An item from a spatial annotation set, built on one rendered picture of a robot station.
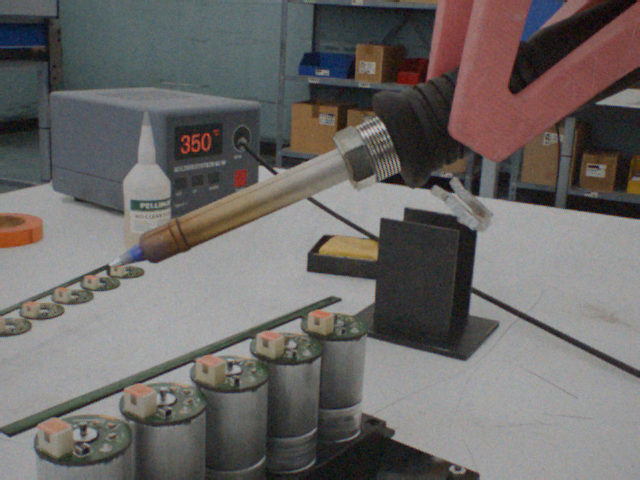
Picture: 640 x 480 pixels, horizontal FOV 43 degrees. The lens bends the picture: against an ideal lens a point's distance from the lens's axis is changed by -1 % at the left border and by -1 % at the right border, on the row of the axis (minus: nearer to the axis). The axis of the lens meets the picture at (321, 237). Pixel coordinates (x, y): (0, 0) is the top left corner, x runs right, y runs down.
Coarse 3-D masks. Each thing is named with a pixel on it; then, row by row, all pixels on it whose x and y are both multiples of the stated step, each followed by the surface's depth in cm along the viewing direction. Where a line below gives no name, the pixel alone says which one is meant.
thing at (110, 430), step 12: (72, 420) 22; (84, 420) 22; (96, 420) 22; (108, 420) 22; (120, 420) 22; (108, 432) 22; (120, 432) 22; (36, 444) 21; (84, 444) 21; (96, 444) 21; (120, 444) 21; (48, 456) 20; (60, 456) 20; (72, 456) 20; (84, 456) 20; (96, 456) 20; (108, 456) 21
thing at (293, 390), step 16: (272, 368) 27; (288, 368) 27; (304, 368) 27; (320, 368) 28; (272, 384) 27; (288, 384) 27; (304, 384) 27; (272, 400) 27; (288, 400) 27; (304, 400) 27; (272, 416) 27; (288, 416) 27; (304, 416) 28; (272, 432) 28; (288, 432) 27; (304, 432) 28; (272, 448) 28; (288, 448) 28; (304, 448) 28; (272, 464) 28; (288, 464) 28; (304, 464) 28
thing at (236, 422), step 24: (192, 384) 25; (264, 384) 25; (216, 408) 25; (240, 408) 25; (264, 408) 26; (216, 432) 25; (240, 432) 25; (264, 432) 26; (216, 456) 25; (240, 456) 25; (264, 456) 26
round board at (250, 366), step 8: (224, 360) 26; (240, 360) 27; (248, 360) 27; (256, 360) 27; (192, 368) 26; (248, 368) 26; (256, 368) 26; (264, 368) 26; (192, 376) 25; (232, 376) 25; (240, 376) 25; (248, 376) 25; (256, 376) 26; (264, 376) 26; (200, 384) 25; (208, 384) 25; (224, 384) 25; (232, 384) 25; (240, 384) 25; (248, 384) 25; (256, 384) 25
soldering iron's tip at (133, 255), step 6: (132, 246) 20; (138, 246) 19; (126, 252) 20; (132, 252) 19; (138, 252) 19; (120, 258) 20; (126, 258) 19; (132, 258) 19; (138, 258) 19; (144, 258) 19; (114, 264) 20; (120, 264) 20; (126, 264) 20
